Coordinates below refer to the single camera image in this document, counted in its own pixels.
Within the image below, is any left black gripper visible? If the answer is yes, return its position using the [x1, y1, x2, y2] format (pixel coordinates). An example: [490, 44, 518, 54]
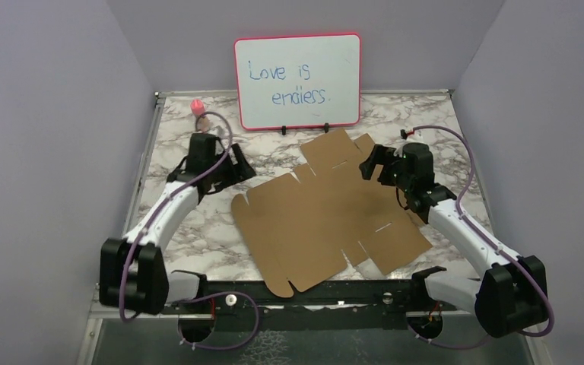
[207, 143, 256, 190]

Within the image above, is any brown cardboard box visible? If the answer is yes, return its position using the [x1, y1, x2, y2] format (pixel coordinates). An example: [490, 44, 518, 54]
[231, 129, 431, 298]

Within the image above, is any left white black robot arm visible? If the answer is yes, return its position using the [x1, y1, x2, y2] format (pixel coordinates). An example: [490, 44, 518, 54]
[98, 132, 256, 315]

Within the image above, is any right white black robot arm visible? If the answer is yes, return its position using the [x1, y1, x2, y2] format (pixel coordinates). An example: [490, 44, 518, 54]
[359, 142, 555, 338]

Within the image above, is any small pink capped bottle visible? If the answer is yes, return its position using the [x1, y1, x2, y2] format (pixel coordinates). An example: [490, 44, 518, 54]
[190, 99, 211, 132]

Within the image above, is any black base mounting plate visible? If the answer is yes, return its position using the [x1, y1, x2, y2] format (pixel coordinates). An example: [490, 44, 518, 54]
[162, 279, 455, 332]

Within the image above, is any white board with pink frame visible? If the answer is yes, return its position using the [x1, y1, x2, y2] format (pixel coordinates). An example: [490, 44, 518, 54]
[233, 33, 362, 131]

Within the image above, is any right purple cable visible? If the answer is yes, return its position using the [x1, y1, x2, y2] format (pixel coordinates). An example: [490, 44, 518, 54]
[402, 125, 556, 351]

